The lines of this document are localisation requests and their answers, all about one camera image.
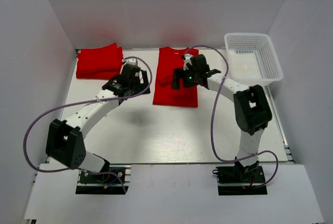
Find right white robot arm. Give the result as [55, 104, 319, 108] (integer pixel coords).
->
[172, 54, 272, 182]

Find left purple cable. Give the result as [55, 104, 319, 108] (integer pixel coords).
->
[22, 56, 153, 194]

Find folded red t shirt stack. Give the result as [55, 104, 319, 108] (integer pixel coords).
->
[76, 43, 123, 80]

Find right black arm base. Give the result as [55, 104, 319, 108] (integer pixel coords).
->
[212, 162, 267, 196]

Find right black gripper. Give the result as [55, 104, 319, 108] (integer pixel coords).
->
[172, 66, 200, 90]

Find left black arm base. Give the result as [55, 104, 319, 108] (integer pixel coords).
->
[75, 165, 131, 195]

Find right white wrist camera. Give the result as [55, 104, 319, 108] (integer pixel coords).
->
[182, 54, 193, 71]

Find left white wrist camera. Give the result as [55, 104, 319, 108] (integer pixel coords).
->
[123, 57, 139, 68]

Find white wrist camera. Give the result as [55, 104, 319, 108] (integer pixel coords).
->
[123, 57, 139, 68]
[182, 54, 193, 71]

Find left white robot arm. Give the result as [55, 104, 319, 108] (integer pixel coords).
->
[46, 63, 150, 182]

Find white plastic basket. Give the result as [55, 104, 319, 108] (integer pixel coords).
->
[224, 33, 283, 86]

